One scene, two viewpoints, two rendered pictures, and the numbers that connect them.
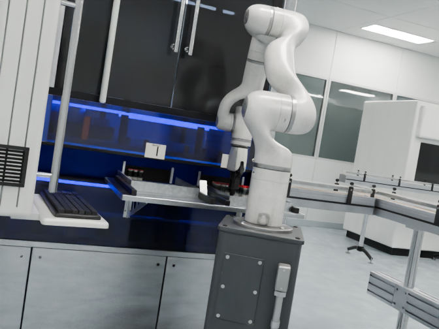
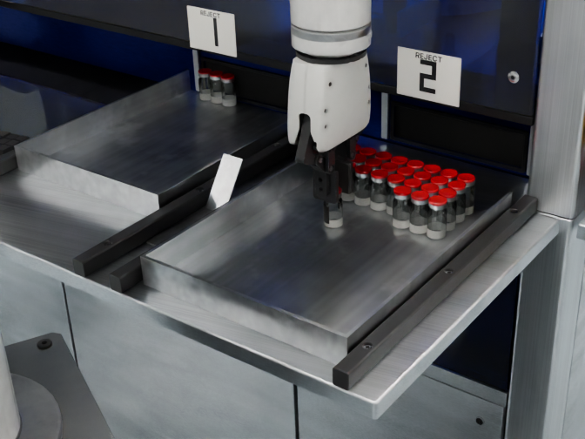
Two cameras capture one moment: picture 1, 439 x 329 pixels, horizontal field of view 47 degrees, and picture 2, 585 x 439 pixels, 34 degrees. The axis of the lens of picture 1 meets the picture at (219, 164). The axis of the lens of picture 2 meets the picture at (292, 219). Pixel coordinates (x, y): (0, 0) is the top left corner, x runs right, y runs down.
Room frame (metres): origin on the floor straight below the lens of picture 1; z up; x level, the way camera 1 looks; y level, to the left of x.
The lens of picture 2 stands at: (1.52, -0.87, 1.43)
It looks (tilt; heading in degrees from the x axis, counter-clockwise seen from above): 29 degrees down; 58
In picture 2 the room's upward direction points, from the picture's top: 2 degrees counter-clockwise
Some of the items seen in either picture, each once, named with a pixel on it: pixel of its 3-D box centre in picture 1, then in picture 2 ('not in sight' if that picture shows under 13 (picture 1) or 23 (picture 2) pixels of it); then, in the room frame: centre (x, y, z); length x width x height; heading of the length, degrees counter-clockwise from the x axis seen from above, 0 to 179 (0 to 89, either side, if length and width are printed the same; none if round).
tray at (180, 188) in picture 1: (155, 183); (175, 135); (2.04, 0.24, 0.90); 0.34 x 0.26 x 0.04; 20
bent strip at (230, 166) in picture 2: (206, 190); (196, 199); (1.96, 0.03, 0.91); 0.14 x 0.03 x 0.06; 19
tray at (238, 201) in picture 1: (243, 196); (334, 236); (2.05, -0.12, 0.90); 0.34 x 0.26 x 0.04; 20
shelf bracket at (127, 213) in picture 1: (135, 209); not in sight; (1.93, 0.29, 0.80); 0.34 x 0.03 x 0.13; 20
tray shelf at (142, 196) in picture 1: (199, 196); (240, 204); (2.03, 0.06, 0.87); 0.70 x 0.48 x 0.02; 110
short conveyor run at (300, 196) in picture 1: (312, 191); not in sight; (2.58, -0.49, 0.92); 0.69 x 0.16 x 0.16; 110
